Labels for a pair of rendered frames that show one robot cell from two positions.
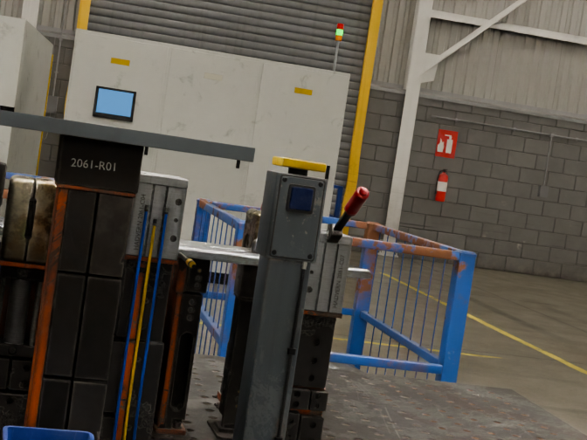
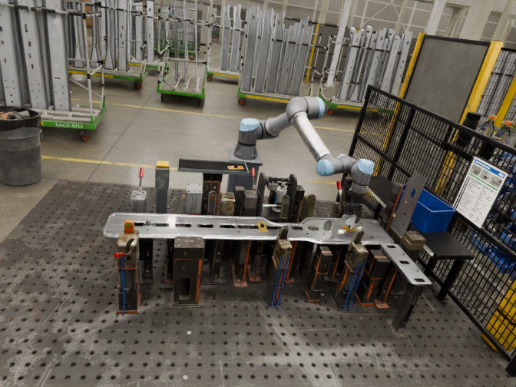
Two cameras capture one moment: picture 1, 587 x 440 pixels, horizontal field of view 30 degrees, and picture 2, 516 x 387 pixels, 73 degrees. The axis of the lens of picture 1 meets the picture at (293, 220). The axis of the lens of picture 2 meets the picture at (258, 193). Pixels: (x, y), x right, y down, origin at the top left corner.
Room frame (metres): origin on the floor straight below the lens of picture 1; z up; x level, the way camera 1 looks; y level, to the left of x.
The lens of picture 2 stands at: (3.09, 0.53, 1.90)
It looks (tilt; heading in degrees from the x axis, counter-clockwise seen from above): 27 degrees down; 181
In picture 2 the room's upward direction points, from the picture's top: 9 degrees clockwise
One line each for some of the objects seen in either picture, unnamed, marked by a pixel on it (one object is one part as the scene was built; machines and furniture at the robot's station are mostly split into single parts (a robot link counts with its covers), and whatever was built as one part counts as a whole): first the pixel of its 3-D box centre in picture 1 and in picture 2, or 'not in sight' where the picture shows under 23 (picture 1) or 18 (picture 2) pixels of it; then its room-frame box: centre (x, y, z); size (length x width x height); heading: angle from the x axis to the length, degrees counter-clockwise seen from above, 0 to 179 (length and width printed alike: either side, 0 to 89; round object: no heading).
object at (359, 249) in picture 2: not in sight; (349, 276); (1.74, 1.01, 0.87); 0.12 x 0.09 x 0.35; 15
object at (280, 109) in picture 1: (201, 140); not in sight; (9.72, 0.91, 1.22); 2.40 x 0.54 x 2.45; 101
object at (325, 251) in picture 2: not in sight; (319, 275); (1.75, 0.87, 0.84); 0.11 x 0.08 x 0.29; 15
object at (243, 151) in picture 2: not in sight; (246, 148); (1.00, 0.39, 1.15); 0.15 x 0.15 x 0.10
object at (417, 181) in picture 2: not in sight; (408, 203); (1.47, 1.27, 1.17); 0.12 x 0.01 x 0.34; 15
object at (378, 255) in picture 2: not in sight; (371, 278); (1.69, 1.13, 0.84); 0.11 x 0.10 x 0.28; 15
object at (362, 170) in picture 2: not in sight; (362, 172); (1.53, 0.99, 1.32); 0.09 x 0.08 x 0.11; 38
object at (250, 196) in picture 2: not in sight; (246, 223); (1.47, 0.48, 0.89); 0.13 x 0.11 x 0.38; 15
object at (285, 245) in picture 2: not in sight; (277, 271); (1.80, 0.67, 0.87); 0.12 x 0.09 x 0.35; 15
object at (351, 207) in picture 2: not in sight; (353, 201); (1.54, 0.98, 1.16); 0.09 x 0.08 x 0.12; 105
